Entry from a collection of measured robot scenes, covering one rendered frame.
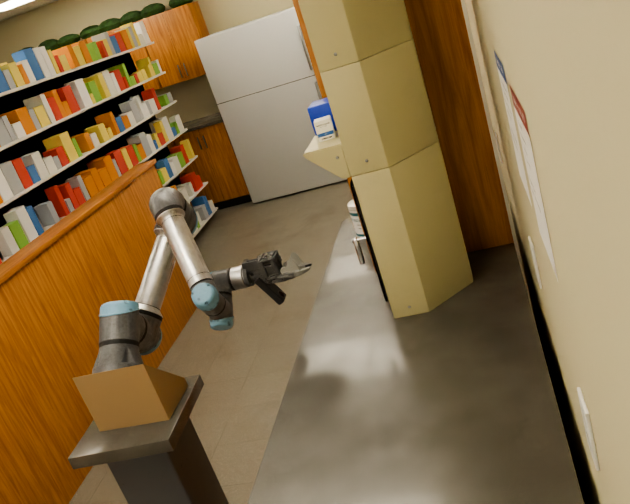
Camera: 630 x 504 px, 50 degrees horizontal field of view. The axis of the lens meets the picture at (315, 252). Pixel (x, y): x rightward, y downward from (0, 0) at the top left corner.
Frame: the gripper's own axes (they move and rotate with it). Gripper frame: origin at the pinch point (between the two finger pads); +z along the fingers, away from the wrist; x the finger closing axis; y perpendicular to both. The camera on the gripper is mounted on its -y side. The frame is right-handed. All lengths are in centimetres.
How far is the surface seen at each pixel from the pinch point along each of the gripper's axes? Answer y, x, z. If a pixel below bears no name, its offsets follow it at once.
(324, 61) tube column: 59, -5, 25
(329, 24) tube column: 68, -5, 29
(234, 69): 29, 482, -158
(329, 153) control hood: 34.9, -5.1, 18.7
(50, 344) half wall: -46, 84, -172
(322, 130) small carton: 39.8, 4.2, 16.6
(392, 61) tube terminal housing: 53, 3, 41
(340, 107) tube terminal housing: 46, -5, 25
